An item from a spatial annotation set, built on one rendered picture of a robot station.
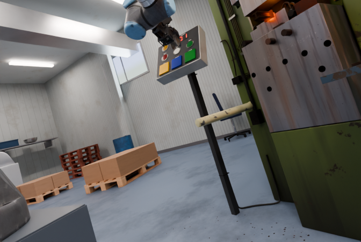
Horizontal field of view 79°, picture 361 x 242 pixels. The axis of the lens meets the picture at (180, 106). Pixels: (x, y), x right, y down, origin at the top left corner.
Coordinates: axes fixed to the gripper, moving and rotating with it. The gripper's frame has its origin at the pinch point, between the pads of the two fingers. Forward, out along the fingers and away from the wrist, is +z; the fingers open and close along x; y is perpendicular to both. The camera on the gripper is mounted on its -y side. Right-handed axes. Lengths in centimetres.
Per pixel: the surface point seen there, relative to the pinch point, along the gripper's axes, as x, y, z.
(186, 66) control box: -3.4, 6.4, 12.0
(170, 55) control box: -15.6, -8.3, 11.1
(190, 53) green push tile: 1.0, 0.0, 10.4
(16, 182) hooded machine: -657, -20, 161
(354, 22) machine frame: 74, 18, 19
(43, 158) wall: -805, -132, 268
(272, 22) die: 47.0, 7.0, 9.2
